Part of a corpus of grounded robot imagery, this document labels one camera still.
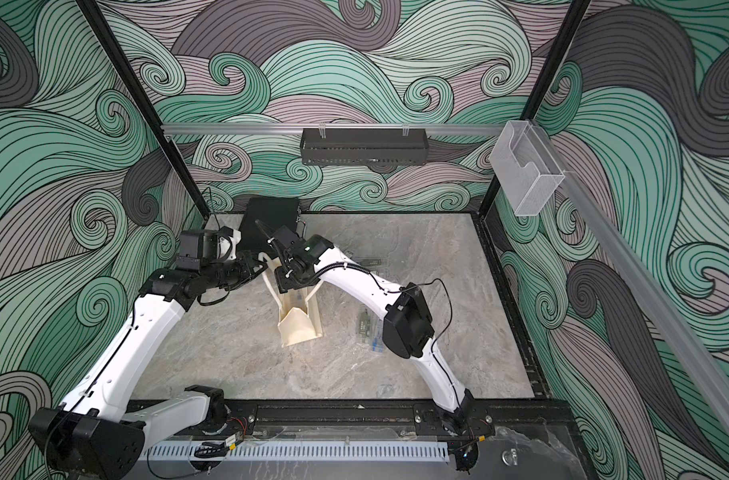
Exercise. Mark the white slotted cable duct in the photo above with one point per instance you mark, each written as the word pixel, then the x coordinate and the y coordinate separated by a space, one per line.
pixel 286 451

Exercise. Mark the aluminium right rail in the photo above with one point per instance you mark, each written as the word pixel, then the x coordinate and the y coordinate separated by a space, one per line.
pixel 700 365

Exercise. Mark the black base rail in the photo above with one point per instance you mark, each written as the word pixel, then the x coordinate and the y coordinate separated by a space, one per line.
pixel 420 416

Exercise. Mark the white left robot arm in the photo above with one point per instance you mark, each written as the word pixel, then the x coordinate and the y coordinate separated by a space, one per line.
pixel 91 432

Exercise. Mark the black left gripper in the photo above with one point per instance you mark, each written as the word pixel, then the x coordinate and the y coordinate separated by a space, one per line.
pixel 243 260

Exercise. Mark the clear compass set green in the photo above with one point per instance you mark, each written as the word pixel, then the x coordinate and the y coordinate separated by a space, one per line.
pixel 364 326

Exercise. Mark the clear compass case green label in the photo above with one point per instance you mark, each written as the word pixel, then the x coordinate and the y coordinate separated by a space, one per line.
pixel 371 262

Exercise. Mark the black enclosure corner post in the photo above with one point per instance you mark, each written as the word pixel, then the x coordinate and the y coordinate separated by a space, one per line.
pixel 547 77

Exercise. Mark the black wall tray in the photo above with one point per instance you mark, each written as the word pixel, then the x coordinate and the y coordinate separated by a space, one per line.
pixel 357 147

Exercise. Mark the cream canvas tote bag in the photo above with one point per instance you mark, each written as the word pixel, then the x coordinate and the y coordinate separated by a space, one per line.
pixel 298 315

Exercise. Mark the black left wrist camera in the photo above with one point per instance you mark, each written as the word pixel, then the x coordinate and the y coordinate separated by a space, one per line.
pixel 202 248

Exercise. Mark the black case with latches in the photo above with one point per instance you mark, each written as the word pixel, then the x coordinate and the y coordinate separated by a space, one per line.
pixel 265 216

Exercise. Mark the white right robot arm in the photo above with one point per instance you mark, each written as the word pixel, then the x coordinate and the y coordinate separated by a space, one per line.
pixel 408 329

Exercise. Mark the clear acrylic wall holder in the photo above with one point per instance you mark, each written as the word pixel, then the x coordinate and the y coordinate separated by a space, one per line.
pixel 526 165

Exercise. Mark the aluminium back rail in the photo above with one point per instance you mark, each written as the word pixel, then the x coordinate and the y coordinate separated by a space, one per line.
pixel 255 128

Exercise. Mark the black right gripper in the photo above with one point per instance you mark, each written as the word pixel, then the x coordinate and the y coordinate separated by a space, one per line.
pixel 284 282

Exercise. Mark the clear compass set blue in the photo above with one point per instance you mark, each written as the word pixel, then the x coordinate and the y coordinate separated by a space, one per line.
pixel 376 335

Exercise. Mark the aluminium rail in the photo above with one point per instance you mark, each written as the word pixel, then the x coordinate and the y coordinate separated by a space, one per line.
pixel 255 128
pixel 700 365

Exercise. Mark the black left corner post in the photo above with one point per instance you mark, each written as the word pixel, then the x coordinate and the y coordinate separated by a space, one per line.
pixel 97 22

